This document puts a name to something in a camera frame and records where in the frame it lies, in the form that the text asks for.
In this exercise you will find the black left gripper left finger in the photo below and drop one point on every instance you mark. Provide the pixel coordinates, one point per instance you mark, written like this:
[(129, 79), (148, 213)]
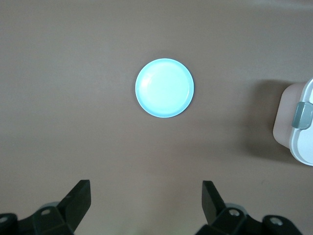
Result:
[(75, 208)]

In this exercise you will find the grey box latch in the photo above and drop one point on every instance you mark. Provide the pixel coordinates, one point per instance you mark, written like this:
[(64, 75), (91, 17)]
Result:
[(302, 115)]

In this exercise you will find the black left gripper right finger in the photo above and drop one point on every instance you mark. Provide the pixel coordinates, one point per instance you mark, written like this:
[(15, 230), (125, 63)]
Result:
[(216, 213)]

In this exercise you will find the light blue round plate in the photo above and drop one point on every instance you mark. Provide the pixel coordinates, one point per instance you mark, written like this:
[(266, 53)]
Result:
[(165, 88)]

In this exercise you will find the white lidded storage box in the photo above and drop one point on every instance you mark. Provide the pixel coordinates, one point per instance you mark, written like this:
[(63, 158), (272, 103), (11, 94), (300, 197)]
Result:
[(283, 117)]

